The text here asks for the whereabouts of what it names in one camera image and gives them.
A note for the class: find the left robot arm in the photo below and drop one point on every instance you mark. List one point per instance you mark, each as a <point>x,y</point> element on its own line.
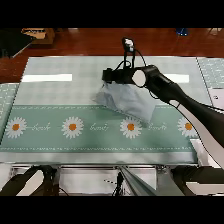
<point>28,181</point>

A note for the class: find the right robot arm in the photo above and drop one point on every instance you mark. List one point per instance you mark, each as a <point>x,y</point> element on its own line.
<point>173,91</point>

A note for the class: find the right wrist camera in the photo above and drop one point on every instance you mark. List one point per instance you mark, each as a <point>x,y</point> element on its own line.
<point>128,45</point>

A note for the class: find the brown cardboard box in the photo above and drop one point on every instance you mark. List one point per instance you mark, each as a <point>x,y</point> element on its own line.
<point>41,34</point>

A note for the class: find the light blue shirt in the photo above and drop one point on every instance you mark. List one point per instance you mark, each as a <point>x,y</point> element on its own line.
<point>131,100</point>

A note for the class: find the silver frame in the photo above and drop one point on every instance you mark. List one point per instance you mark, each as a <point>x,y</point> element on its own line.
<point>140,181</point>

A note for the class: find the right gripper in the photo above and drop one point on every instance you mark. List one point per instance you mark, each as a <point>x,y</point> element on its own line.
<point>118,76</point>

